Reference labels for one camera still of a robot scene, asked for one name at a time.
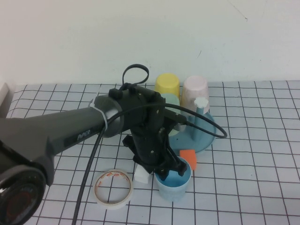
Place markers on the white checkered tablecloth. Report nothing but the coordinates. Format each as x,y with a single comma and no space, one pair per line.
246,175

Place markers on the white foam cube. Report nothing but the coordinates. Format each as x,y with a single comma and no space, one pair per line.
140,177

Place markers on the pink plastic cup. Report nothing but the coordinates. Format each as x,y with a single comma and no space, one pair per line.
194,91

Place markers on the white side panel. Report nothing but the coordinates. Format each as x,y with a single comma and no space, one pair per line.
3,93

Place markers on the yellow plastic cup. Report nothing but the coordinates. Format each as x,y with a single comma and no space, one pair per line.
167,84

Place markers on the green plastic cup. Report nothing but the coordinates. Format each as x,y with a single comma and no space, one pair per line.
173,99

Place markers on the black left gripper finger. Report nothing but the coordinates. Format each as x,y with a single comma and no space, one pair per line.
181,168
162,175

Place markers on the white tape roll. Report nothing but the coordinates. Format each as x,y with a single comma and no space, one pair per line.
113,205

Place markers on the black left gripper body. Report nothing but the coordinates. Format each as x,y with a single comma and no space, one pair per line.
150,145

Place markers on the blue cup stand with pegs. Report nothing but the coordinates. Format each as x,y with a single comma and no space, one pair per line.
201,138

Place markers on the light blue plastic cup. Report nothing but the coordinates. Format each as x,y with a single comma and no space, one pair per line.
172,193

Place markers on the orange foam cube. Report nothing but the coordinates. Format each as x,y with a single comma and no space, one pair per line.
188,158

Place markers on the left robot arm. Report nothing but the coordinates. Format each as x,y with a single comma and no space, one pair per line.
70,126

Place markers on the white zip tie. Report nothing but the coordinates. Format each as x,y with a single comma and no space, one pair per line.
103,117

